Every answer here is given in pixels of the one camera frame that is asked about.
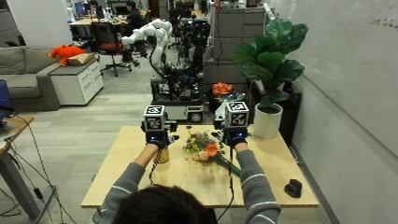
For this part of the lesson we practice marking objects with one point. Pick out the person's left hand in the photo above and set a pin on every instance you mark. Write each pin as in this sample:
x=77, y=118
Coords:
x=156, y=139

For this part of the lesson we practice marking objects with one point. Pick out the person's right hand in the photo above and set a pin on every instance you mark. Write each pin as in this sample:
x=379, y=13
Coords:
x=236, y=137

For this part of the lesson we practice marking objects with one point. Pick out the left glove marker cube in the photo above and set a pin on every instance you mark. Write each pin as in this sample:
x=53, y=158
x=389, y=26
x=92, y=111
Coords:
x=154, y=117

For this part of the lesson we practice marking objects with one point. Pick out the glove marker cube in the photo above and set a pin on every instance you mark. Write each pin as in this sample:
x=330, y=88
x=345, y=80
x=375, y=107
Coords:
x=234, y=114
x=154, y=117

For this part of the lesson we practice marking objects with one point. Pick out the right glove marker cube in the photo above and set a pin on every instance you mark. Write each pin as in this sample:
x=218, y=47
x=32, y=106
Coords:
x=234, y=114

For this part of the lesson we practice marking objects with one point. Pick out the flower bouquet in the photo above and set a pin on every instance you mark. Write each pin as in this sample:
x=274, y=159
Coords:
x=202, y=147

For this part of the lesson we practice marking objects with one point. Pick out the white plant pot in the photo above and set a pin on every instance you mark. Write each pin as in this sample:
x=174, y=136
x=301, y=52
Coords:
x=268, y=121

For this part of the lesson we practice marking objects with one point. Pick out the wooden table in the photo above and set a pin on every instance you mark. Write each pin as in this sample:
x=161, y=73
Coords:
x=198, y=177

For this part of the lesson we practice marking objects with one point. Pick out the orange flowers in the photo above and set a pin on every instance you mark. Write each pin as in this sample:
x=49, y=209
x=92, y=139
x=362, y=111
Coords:
x=222, y=89

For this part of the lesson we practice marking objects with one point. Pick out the black robot cart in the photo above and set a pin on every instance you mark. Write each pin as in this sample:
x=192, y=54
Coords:
x=178, y=90

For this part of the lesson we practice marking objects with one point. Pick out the the person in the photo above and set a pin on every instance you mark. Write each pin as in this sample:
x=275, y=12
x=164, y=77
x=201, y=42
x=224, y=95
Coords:
x=173, y=199

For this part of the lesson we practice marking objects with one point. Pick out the black device on table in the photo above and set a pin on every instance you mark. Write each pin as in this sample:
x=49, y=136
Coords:
x=293, y=188

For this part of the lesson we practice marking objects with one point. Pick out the white drawer cabinet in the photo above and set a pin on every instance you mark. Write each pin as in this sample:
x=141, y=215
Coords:
x=78, y=82

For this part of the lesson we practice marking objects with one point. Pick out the large green leafy plant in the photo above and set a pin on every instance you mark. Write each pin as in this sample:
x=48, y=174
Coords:
x=272, y=59

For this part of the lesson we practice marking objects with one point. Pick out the grey filing cabinets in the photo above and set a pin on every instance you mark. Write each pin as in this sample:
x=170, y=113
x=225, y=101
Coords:
x=236, y=46

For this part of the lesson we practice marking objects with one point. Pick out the brown paper bag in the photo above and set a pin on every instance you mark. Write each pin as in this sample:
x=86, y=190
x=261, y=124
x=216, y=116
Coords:
x=81, y=59

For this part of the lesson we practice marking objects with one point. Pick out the black office chair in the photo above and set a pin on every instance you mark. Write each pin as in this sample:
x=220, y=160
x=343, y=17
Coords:
x=108, y=43

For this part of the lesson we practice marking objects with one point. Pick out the wooden side desk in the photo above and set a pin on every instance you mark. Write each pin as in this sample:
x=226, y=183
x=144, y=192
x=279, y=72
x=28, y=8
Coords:
x=12, y=137

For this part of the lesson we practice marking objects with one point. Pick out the orange plush toy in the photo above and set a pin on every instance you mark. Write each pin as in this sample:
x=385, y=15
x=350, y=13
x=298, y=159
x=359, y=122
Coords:
x=65, y=53

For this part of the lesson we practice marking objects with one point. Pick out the grey sofa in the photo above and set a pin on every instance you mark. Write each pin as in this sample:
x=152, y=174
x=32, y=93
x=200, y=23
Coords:
x=24, y=77

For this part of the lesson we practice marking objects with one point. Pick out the blue laptop screen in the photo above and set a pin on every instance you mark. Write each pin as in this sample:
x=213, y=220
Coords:
x=4, y=96

